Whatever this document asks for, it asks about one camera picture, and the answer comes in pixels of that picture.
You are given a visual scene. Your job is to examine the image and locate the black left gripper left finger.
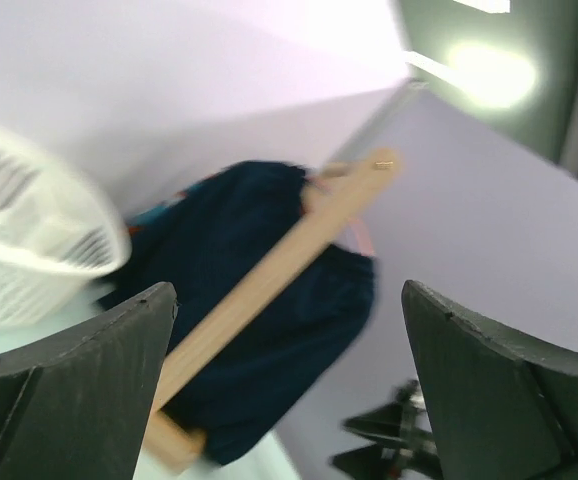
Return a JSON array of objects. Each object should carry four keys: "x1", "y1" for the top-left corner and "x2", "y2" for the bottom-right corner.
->
[{"x1": 0, "y1": 283, "x2": 176, "y2": 480}]

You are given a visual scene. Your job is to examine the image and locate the navy blue shorts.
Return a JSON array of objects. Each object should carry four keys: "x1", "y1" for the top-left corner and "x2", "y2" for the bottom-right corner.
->
[{"x1": 101, "y1": 161, "x2": 391, "y2": 472}]

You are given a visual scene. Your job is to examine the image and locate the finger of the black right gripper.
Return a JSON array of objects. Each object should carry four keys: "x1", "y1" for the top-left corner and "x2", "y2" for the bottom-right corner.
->
[
  {"x1": 331, "y1": 444, "x2": 442, "y2": 480},
  {"x1": 343, "y1": 379, "x2": 422, "y2": 443}
]

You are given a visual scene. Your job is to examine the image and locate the white plastic basket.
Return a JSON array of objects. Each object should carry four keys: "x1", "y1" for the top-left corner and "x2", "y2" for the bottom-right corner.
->
[{"x1": 0, "y1": 127, "x2": 131, "y2": 329}]

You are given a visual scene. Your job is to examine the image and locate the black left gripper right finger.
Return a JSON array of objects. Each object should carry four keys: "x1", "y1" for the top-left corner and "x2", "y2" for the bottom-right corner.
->
[{"x1": 401, "y1": 280, "x2": 578, "y2": 479}]

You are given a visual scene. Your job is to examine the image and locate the wooden clothes rack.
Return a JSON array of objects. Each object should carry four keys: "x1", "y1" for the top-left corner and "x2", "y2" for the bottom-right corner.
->
[{"x1": 143, "y1": 148, "x2": 401, "y2": 475}]

